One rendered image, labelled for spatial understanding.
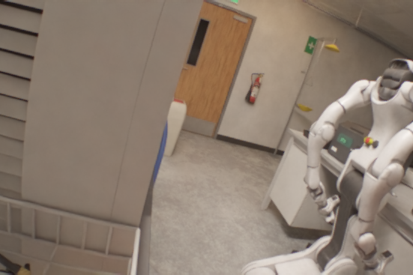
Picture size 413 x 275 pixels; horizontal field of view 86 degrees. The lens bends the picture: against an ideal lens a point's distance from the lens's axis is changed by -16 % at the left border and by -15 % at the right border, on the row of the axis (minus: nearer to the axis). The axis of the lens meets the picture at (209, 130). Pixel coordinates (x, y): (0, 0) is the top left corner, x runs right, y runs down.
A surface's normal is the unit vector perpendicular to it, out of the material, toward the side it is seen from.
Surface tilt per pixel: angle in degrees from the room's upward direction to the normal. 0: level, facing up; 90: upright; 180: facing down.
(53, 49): 90
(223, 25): 90
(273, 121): 90
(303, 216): 90
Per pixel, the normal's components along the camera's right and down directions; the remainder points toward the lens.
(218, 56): 0.16, 0.32
